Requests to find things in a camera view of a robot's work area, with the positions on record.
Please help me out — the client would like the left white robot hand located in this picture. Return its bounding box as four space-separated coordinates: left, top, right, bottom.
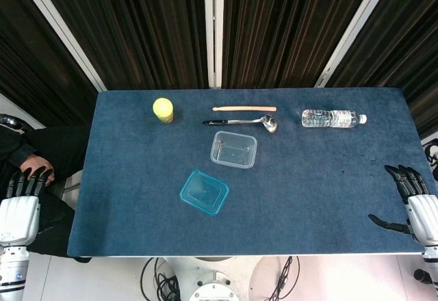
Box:
0 166 49 246

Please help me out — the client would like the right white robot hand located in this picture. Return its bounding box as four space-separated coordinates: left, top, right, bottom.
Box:
368 164 438 247

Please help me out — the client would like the blue translucent plastic lid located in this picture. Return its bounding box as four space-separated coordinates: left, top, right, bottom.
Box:
179 168 229 217

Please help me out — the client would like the clear plastic container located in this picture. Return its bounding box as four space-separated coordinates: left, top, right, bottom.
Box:
209 130 258 170

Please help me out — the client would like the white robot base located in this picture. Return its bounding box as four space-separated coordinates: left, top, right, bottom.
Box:
163 256 274 301

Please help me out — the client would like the black and white printed object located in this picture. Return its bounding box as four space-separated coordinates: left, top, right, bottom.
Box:
423 142 438 183

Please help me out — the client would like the small black floor object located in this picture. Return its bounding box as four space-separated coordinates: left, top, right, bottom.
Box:
413 269 430 285

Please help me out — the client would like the person in black clothes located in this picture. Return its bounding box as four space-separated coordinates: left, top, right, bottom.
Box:
0 122 90 258

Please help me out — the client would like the chrome chair armrest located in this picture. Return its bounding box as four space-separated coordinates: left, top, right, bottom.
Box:
0 113 27 133

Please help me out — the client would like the blue table cloth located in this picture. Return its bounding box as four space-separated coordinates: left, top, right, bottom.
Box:
66 88 426 258

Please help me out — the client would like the clear plastic water bottle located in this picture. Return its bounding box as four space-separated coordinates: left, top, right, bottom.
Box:
301 109 368 129

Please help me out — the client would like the yellow-lidded jar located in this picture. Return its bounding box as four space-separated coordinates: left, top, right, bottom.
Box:
152 97 175 124

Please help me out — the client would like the wooden stick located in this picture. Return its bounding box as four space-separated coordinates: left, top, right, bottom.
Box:
212 106 277 113

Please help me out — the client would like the dark pleated curtain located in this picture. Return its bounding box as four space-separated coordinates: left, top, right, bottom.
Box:
0 0 438 142

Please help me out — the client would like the black floor cable bundle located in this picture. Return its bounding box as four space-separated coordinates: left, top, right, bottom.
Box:
269 256 301 301
141 257 181 301

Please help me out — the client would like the metal ladle black handle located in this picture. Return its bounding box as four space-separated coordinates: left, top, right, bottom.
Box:
202 114 279 134

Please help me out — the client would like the white metal frame post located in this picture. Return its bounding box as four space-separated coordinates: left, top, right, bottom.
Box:
313 0 400 88
12 0 114 92
203 0 225 89

